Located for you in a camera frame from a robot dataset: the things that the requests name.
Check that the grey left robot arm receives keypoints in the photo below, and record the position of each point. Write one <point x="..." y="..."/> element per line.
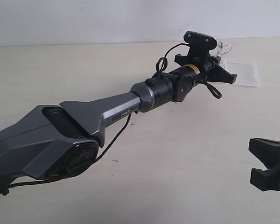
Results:
<point x="55" y="142"/>

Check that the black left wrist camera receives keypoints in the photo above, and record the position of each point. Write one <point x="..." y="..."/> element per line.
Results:
<point x="200" y="45"/>

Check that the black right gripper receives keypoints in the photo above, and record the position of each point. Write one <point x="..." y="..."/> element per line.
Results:
<point x="268" y="152"/>

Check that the white wired earphones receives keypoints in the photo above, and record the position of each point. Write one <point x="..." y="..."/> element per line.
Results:
<point x="222" y="48"/>

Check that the clear plastic storage case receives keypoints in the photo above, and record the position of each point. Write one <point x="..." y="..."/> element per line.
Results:
<point x="246" y="70"/>

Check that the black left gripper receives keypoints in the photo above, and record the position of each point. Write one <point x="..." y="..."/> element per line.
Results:
<point x="195" y="70"/>

